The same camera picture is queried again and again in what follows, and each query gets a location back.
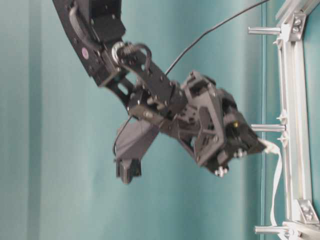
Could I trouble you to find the white ethernet cable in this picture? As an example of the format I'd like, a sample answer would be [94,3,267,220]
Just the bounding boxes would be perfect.
[259,138,288,230]

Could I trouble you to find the silver middle metal pin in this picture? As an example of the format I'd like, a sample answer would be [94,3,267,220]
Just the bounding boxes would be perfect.
[251,124,286,133]

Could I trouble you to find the silver metal pin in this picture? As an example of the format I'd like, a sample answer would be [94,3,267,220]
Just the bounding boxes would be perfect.
[248,26,281,36]
[251,124,286,133]
[254,226,288,235]

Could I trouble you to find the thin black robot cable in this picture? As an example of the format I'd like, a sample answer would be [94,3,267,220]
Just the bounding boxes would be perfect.
[164,0,270,75]

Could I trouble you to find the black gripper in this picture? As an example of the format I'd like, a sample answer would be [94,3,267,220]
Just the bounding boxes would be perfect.
[159,71,265,177]

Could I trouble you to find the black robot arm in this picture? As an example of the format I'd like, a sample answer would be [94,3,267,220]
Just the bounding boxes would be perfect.
[53,0,266,184]

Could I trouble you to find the lower silver corner bracket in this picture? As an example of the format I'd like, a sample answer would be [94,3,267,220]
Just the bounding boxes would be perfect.
[296,199,320,225]

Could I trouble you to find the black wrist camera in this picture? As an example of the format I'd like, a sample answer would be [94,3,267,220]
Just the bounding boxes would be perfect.
[113,119,159,184]

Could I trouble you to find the silver lower metal pin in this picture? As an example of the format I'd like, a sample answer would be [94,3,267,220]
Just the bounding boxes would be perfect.
[254,226,288,235]

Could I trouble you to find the silver corner bracket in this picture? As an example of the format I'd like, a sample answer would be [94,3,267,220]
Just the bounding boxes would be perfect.
[296,199,320,225]
[289,12,307,42]

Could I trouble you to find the aluminium extrusion frame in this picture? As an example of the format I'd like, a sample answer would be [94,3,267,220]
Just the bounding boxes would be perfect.
[275,0,320,240]

